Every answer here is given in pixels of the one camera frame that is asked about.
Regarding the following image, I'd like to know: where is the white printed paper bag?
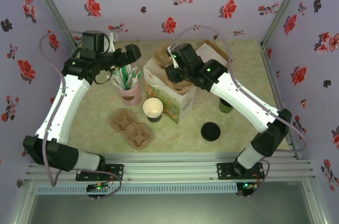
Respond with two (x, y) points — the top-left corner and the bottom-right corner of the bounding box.
(142, 58), (197, 126)

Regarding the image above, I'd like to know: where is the green paper coffee cup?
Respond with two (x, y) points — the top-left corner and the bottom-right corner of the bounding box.
(218, 98), (234, 114)

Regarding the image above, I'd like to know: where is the white paper napkin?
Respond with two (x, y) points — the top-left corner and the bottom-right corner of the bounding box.
(196, 43), (222, 60)

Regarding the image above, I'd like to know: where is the brown cardboard box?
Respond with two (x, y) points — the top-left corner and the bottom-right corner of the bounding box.
(194, 39), (234, 63)

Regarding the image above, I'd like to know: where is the pink straw holder cup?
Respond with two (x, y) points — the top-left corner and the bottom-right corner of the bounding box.
(117, 82), (142, 107)

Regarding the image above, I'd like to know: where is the black plastic cup lid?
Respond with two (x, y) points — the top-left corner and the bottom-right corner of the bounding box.
(200, 121), (221, 142)

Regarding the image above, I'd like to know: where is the right controller board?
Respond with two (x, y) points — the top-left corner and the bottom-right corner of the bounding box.
(236, 181), (259, 198)

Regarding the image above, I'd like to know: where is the controller board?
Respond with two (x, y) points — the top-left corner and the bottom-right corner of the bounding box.
(236, 181), (259, 198)
(86, 183), (112, 199)

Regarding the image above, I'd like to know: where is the left controller board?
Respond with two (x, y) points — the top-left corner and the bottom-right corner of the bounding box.
(86, 183), (112, 199)

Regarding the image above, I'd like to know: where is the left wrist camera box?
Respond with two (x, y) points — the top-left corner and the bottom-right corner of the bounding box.
(105, 32), (118, 51)

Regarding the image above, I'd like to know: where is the left arm grey cable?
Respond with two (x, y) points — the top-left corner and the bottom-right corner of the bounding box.
(39, 30), (123, 199)

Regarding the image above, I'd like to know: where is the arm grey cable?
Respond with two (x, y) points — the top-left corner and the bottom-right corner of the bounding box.
(172, 24), (308, 198)
(39, 30), (123, 199)

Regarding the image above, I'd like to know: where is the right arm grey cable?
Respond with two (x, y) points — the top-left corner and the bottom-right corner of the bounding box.
(172, 24), (308, 198)

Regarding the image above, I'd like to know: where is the left aluminium corner post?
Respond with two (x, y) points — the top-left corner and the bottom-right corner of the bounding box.
(26, 0), (80, 50)

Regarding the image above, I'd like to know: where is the aluminium corner post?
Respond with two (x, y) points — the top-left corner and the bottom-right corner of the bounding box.
(261, 0), (310, 50)
(26, 0), (80, 50)

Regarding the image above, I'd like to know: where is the right aluminium side rail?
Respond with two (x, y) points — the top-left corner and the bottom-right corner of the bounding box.
(260, 42), (302, 160)

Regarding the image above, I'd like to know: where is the front aluminium rail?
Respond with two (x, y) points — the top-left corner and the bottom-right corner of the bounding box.
(26, 152), (316, 182)

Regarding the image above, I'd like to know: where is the right aluminium corner post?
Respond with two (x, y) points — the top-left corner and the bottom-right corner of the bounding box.
(261, 0), (310, 50)

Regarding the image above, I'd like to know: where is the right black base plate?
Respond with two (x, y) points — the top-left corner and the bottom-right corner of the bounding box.
(216, 162), (265, 181)

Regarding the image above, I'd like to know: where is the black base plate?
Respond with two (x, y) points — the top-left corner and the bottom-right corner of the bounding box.
(216, 162), (265, 181)
(76, 164), (124, 182)

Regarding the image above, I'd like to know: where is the slotted cable duct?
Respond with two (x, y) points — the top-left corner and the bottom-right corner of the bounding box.
(34, 183), (238, 195)

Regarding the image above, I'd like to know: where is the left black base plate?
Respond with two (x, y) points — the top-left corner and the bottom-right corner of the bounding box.
(76, 164), (124, 182)

